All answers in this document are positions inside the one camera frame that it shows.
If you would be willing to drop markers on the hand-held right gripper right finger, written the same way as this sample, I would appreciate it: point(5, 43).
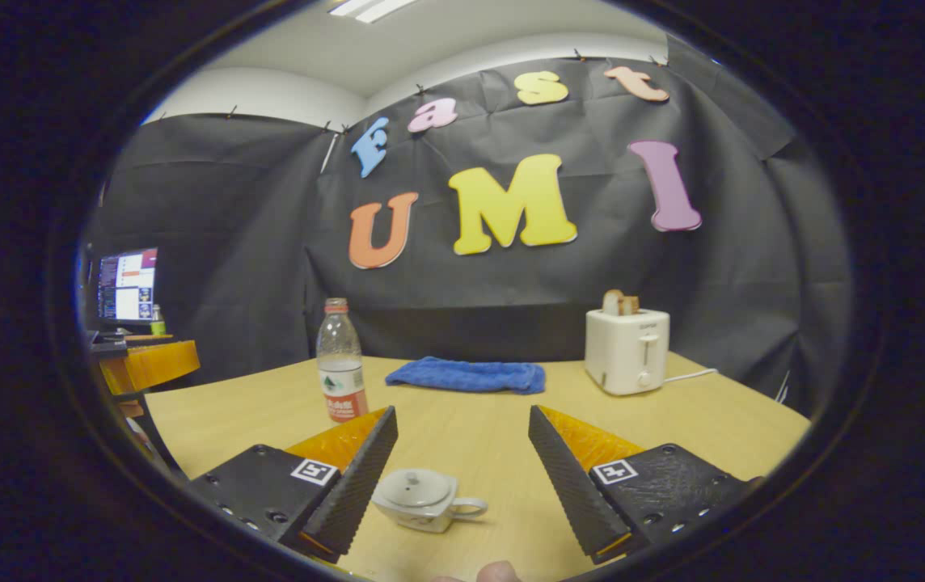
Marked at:
point(572, 485)

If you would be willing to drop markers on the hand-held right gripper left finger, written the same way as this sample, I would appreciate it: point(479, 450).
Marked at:
point(353, 485)

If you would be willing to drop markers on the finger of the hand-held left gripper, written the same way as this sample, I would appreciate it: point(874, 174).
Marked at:
point(151, 365)
point(157, 440)

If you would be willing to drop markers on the white teacup lid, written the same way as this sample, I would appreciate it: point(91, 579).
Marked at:
point(414, 487)

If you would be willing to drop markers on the white ceramic teacup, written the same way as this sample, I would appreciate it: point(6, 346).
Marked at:
point(422, 513)

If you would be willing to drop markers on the clear plastic water bottle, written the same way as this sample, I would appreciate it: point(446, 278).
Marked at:
point(341, 356)

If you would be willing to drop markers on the small green bottle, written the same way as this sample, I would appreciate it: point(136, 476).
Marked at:
point(158, 323)

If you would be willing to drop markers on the computer monitor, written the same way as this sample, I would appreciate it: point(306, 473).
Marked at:
point(127, 287)

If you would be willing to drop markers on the white toaster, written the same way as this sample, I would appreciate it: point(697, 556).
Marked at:
point(624, 352)

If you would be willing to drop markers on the blue towel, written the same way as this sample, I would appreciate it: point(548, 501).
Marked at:
point(466, 376)

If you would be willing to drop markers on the toasted bread slice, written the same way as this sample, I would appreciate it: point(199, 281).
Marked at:
point(616, 303)

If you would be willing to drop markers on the black backdrop cloth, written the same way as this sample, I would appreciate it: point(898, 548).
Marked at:
point(713, 307)

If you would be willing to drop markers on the ceiling light panel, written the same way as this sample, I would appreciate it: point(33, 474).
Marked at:
point(369, 8)

